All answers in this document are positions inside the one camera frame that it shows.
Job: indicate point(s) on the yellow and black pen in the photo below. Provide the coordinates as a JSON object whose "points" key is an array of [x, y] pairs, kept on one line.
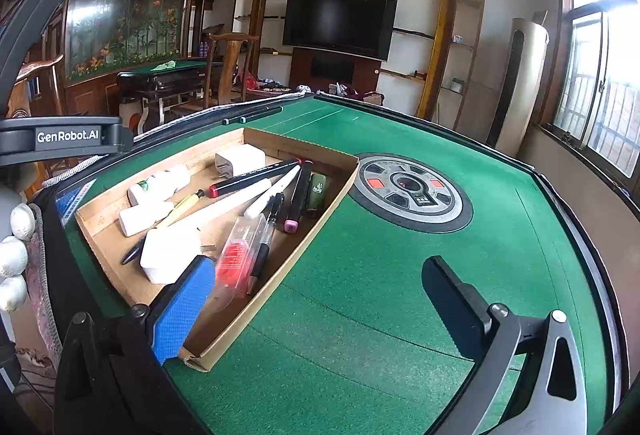
{"points": [[182, 205]]}

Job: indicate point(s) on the small white tub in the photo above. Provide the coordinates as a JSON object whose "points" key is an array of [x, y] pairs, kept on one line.
{"points": [[457, 85]]}

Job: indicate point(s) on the black stick with green tip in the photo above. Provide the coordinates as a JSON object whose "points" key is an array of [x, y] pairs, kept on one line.
{"points": [[240, 118], [262, 113]]}

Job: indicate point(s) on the white charger with orange port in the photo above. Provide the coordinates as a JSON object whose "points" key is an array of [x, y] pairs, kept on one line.
{"points": [[245, 159]]}

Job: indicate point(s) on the black flat television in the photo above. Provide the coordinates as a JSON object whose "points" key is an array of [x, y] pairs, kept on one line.
{"points": [[340, 25]]}

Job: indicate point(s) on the floral wall painting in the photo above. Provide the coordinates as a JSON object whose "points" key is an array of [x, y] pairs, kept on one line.
{"points": [[130, 0]]}

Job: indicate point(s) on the white ceramic stool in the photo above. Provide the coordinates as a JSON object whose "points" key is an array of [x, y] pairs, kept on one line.
{"points": [[132, 115]]}

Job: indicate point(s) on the red plastic bag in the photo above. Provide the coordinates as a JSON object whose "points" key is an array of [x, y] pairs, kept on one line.
{"points": [[249, 80]]}

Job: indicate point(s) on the black marker with red cap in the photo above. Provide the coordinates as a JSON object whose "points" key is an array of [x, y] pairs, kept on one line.
{"points": [[250, 177]]}

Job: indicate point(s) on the white bottle with green print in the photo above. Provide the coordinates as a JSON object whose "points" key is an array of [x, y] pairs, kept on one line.
{"points": [[165, 182]]}

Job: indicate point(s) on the round grey table control panel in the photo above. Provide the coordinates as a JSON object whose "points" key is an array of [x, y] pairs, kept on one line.
{"points": [[410, 210]]}

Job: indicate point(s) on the small green-top table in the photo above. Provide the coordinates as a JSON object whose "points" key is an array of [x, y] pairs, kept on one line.
{"points": [[165, 80]]}

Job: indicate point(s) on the white charger plug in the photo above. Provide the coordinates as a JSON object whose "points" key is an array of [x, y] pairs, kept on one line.
{"points": [[167, 255]]}

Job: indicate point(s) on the green cloth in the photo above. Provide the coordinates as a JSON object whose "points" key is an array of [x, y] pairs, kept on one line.
{"points": [[165, 64]]}

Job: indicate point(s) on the barred window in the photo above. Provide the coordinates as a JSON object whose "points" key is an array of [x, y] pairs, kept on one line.
{"points": [[605, 115]]}

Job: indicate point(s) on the person's left hand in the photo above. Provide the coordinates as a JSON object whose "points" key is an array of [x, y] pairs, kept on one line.
{"points": [[14, 257]]}

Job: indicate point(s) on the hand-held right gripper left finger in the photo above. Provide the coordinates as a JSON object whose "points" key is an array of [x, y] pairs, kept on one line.
{"points": [[182, 310]]}

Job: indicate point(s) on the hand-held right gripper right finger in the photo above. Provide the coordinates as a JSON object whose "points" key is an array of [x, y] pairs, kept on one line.
{"points": [[455, 305]]}

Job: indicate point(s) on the plain white bottle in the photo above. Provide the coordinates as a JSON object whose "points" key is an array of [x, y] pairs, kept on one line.
{"points": [[142, 218]]}

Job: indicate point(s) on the clear case with red insert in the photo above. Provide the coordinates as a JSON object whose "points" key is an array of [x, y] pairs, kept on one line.
{"points": [[237, 255]]}

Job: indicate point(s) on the black marker with pink cap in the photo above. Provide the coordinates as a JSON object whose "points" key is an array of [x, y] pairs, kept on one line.
{"points": [[299, 195]]}

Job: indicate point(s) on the wooden chair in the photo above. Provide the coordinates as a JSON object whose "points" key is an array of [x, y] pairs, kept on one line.
{"points": [[47, 65], [231, 65]]}

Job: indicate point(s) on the black clear gel pen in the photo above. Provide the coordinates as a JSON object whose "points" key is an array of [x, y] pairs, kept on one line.
{"points": [[262, 255]]}

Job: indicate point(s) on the green lighter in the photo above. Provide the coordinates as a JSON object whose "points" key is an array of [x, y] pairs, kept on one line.
{"points": [[318, 192]]}

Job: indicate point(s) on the cardboard box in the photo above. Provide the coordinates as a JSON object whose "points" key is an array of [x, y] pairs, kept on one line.
{"points": [[115, 280]]}

